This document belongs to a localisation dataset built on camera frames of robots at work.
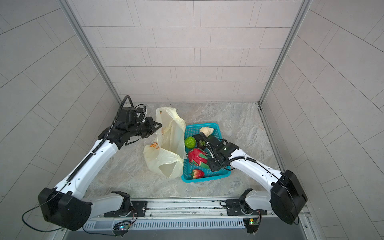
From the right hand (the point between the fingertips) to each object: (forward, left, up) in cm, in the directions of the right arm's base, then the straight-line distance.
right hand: (214, 165), depth 81 cm
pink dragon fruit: (+3, +8, +4) cm, 10 cm away
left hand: (+15, +24, +21) cm, 35 cm away
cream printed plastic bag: (-3, +21, +22) cm, 31 cm away
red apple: (-4, +9, 0) cm, 10 cm away
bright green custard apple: (+14, +13, +2) cm, 19 cm away
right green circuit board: (-27, -15, -5) cm, 31 cm away
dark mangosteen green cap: (+13, +5, +2) cm, 14 cm away
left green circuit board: (-25, +44, 0) cm, 50 cm away
